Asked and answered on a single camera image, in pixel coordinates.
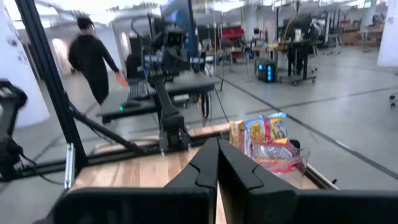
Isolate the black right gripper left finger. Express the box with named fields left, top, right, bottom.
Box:
left=52, top=138, right=220, bottom=224

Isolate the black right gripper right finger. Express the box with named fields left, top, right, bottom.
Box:
left=218, top=139, right=398, bottom=224

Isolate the red ramen noodle packet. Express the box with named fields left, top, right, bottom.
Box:
left=252, top=145, right=300, bottom=166
left=254, top=157, right=307, bottom=175

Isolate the yellow noodle packet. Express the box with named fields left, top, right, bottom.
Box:
left=229, top=120, right=247, bottom=153

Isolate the white blue noodle packet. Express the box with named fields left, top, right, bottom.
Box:
left=244, top=112, right=289, bottom=146

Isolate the black standing desk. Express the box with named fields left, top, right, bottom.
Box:
left=96, top=70, right=222, bottom=125

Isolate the black keyboard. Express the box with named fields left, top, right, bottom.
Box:
left=127, top=80, right=150, bottom=101

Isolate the clear plastic container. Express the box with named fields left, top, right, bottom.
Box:
left=229, top=121, right=312, bottom=187

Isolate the orange flat object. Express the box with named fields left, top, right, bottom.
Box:
left=114, top=72, right=129, bottom=89

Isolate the red bin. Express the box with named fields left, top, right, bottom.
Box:
left=221, top=27, right=246, bottom=40

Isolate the person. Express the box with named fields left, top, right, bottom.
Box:
left=67, top=15, right=121, bottom=106

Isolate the black computer tower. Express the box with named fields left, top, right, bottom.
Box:
left=257, top=60, right=277, bottom=83

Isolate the black background desk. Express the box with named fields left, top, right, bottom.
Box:
left=251, top=37, right=318, bottom=86

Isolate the black aluminium table frame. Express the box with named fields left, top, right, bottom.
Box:
left=14, top=0, right=340, bottom=191

